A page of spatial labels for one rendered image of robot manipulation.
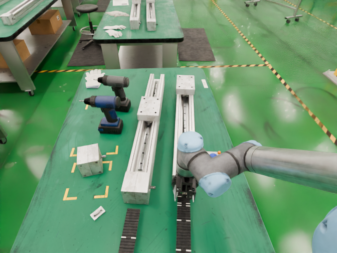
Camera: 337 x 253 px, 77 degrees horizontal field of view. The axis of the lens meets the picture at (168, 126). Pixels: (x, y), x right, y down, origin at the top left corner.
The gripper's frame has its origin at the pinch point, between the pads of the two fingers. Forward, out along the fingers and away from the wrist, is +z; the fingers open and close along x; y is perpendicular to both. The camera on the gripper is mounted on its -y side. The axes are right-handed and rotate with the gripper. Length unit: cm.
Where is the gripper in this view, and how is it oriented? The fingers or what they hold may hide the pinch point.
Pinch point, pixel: (183, 193)
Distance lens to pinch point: 92.4
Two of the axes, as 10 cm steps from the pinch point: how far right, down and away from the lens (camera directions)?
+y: -0.6, 6.8, -7.3
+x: 10.0, 0.5, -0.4
